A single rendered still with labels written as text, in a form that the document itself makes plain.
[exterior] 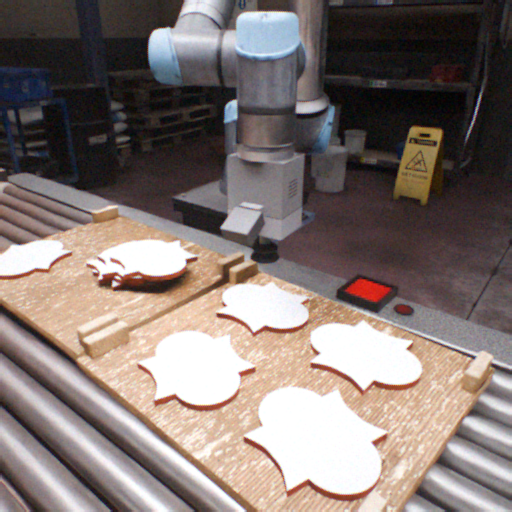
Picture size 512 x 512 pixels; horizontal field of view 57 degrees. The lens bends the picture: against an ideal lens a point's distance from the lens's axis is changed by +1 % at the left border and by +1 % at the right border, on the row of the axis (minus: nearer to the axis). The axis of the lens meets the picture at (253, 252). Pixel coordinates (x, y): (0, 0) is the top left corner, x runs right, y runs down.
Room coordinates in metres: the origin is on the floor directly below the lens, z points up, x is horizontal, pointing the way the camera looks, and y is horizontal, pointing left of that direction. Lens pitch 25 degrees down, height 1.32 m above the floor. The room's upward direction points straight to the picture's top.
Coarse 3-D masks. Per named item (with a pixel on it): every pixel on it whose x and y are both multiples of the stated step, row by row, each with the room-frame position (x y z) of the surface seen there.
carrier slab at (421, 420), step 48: (288, 288) 0.69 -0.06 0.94; (144, 336) 0.55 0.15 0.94; (240, 336) 0.55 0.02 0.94; (288, 336) 0.55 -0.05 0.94; (144, 384) 0.45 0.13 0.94; (240, 384) 0.45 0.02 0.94; (288, 384) 0.45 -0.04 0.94; (336, 384) 0.45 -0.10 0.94; (432, 384) 0.45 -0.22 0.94; (192, 432) 0.38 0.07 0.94; (240, 432) 0.38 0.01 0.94; (432, 432) 0.38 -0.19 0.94; (240, 480) 0.32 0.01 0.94; (384, 480) 0.32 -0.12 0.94
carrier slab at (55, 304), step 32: (96, 224) 0.98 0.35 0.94; (128, 224) 0.98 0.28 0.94; (96, 256) 0.81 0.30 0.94; (224, 256) 0.81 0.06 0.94; (0, 288) 0.69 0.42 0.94; (32, 288) 0.69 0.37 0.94; (64, 288) 0.69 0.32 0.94; (96, 288) 0.69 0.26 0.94; (128, 288) 0.69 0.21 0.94; (160, 288) 0.69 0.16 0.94; (192, 288) 0.69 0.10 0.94; (32, 320) 0.59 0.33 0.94; (64, 320) 0.59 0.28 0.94; (128, 320) 0.59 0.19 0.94
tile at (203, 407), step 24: (168, 336) 0.54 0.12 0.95; (192, 336) 0.54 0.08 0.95; (144, 360) 0.49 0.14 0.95; (168, 360) 0.48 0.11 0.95; (192, 360) 0.48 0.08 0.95; (216, 360) 0.48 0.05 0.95; (240, 360) 0.48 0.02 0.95; (168, 384) 0.44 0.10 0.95; (192, 384) 0.44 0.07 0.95; (216, 384) 0.44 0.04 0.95; (192, 408) 0.41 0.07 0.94; (216, 408) 0.41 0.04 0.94
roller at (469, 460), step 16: (0, 224) 1.02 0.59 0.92; (16, 240) 0.96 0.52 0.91; (32, 240) 0.93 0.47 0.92; (448, 448) 0.37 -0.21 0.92; (464, 448) 0.37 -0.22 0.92; (480, 448) 0.37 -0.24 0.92; (448, 464) 0.36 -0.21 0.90; (464, 464) 0.36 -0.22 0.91; (480, 464) 0.35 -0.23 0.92; (496, 464) 0.35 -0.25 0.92; (480, 480) 0.34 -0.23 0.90; (496, 480) 0.34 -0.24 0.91
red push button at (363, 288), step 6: (360, 282) 0.72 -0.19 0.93; (366, 282) 0.72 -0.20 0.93; (348, 288) 0.70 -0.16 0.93; (354, 288) 0.70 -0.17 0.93; (360, 288) 0.70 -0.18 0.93; (366, 288) 0.70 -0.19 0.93; (372, 288) 0.70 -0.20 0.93; (378, 288) 0.70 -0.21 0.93; (384, 288) 0.70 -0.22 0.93; (360, 294) 0.68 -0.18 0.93; (366, 294) 0.68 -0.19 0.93; (372, 294) 0.68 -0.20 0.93; (378, 294) 0.68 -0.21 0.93; (384, 294) 0.68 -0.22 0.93; (378, 300) 0.66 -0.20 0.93
